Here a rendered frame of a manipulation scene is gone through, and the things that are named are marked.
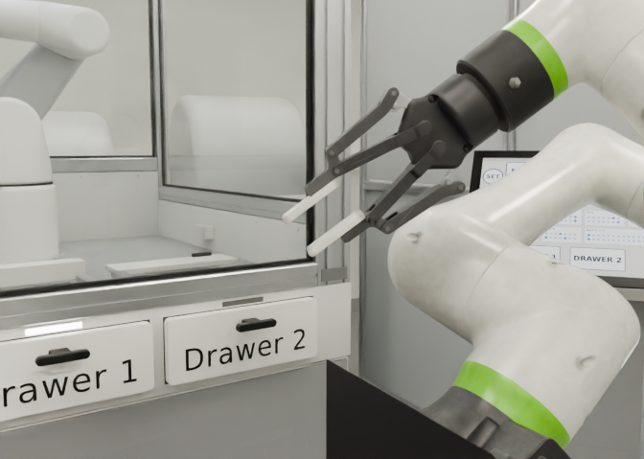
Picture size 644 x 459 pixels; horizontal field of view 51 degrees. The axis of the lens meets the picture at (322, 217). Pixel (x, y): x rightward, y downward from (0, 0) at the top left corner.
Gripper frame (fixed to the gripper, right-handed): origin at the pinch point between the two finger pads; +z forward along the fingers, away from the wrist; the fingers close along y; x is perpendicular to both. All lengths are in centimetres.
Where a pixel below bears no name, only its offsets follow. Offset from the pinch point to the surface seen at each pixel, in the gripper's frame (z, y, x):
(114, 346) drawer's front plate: 38, -2, -33
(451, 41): -80, -6, -207
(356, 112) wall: -55, -18, -421
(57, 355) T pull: 42.4, 3.1, -25.3
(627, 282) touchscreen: -35, -48, -42
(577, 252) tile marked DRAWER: -32, -41, -49
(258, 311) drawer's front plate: 20, -14, -46
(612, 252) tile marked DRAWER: -37, -44, -47
